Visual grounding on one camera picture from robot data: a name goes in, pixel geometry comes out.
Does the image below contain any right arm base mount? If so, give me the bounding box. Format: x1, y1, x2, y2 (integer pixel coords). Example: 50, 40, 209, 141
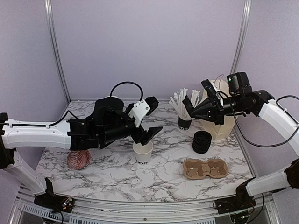
213, 178, 256, 214

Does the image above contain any red geometric ceramic bowl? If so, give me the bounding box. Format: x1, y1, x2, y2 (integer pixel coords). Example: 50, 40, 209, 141
67, 150, 91, 170

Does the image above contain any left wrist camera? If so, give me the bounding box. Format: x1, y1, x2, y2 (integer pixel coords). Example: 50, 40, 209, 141
128, 96, 159, 127

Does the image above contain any front aluminium rail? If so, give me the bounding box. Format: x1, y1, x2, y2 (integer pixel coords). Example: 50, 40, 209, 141
7, 186, 281, 224

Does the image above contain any aluminium frame post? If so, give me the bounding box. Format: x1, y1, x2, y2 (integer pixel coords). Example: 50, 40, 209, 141
44, 0, 71, 103
229, 0, 252, 74

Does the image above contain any white paper coffee cup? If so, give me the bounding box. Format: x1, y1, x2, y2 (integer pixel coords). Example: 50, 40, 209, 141
132, 141, 154, 166

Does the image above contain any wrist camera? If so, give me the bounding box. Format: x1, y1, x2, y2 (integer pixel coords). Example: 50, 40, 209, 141
201, 79, 223, 105
128, 96, 159, 127

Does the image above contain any bundle of white wrapped straws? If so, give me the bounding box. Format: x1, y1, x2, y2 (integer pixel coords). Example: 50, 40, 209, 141
169, 88, 200, 120

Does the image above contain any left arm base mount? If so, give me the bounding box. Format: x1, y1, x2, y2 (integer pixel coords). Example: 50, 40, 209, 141
34, 177, 75, 213

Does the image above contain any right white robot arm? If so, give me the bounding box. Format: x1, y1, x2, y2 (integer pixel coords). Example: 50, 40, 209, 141
183, 91, 299, 209

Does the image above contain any brown cardboard cup carrier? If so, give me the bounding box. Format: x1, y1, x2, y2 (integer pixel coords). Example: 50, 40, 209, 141
183, 159, 228, 180

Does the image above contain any brown paper takeout bag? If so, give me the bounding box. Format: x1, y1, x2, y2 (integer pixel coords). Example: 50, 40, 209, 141
201, 74, 235, 141

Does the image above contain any stack of black lids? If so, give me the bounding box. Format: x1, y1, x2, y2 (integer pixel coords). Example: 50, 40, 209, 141
192, 131, 212, 154

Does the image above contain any left aluminium frame post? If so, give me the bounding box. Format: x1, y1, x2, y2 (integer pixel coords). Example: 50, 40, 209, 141
44, 0, 71, 103

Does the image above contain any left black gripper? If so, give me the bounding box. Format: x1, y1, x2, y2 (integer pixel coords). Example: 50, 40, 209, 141
100, 103, 163, 145

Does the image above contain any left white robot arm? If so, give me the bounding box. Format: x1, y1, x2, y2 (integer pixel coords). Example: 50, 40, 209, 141
0, 97, 162, 208

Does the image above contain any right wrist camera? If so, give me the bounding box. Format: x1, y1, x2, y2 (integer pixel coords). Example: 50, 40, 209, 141
201, 79, 223, 105

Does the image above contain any black cup holding straws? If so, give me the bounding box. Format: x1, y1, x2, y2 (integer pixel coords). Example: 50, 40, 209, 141
178, 115, 192, 131

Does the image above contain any right aluminium frame post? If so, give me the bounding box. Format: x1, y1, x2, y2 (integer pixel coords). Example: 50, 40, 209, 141
229, 0, 252, 74

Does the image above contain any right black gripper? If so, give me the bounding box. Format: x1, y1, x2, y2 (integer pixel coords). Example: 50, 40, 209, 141
190, 94, 243, 126

